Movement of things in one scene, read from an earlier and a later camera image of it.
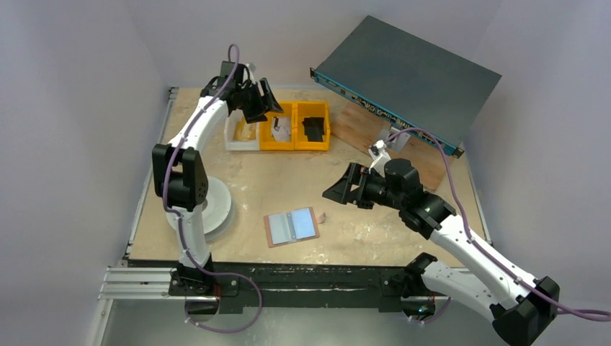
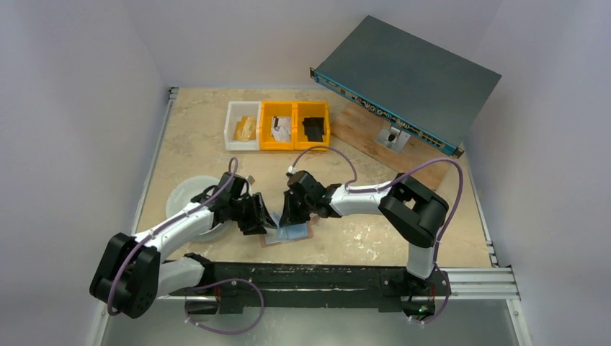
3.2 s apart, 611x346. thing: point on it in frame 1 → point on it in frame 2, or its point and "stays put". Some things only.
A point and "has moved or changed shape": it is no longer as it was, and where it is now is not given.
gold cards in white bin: x=244 y=131 stays put
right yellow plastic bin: x=310 y=109 stays put
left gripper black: x=264 y=104 → x=259 y=219
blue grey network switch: x=408 y=81 stays put
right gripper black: x=359 y=186 → x=296 y=200
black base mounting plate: x=233 y=285 stays put
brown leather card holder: x=293 y=226 has moved or changed shape
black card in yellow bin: x=314 y=128 stays put
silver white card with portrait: x=281 y=129 stays put
